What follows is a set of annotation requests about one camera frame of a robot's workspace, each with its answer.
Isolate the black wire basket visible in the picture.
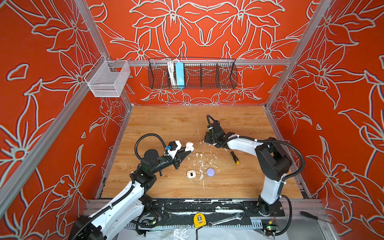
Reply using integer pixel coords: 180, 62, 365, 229
148, 57, 238, 90

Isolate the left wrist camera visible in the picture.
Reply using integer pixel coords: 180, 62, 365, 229
165, 141, 182, 160

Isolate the yellow tape measure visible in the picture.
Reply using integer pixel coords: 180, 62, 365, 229
193, 213, 207, 229

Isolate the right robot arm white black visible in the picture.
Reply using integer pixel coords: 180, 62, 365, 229
205, 115, 306, 237

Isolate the purple round case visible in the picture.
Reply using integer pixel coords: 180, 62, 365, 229
206, 168, 216, 177

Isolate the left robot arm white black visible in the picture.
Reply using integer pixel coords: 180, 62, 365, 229
69, 133, 194, 240

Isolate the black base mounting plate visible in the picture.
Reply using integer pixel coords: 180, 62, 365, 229
145, 199, 286, 229

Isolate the light blue box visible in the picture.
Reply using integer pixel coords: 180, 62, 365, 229
175, 62, 185, 89

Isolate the silver wrench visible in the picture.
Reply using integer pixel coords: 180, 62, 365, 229
208, 213, 243, 227

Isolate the white earbuds charging case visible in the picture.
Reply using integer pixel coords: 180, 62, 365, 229
185, 142, 195, 152

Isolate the white cable bundle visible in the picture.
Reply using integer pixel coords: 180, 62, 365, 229
166, 59, 178, 87

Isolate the black screwdriver on frame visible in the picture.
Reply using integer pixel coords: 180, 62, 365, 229
300, 211, 331, 224

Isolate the yellow black screwdriver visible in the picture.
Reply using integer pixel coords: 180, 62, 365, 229
231, 151, 240, 165

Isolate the small white open case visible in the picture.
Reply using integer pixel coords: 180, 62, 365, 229
186, 170, 197, 179

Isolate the clear plastic bin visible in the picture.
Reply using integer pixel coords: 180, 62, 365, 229
85, 60, 131, 98

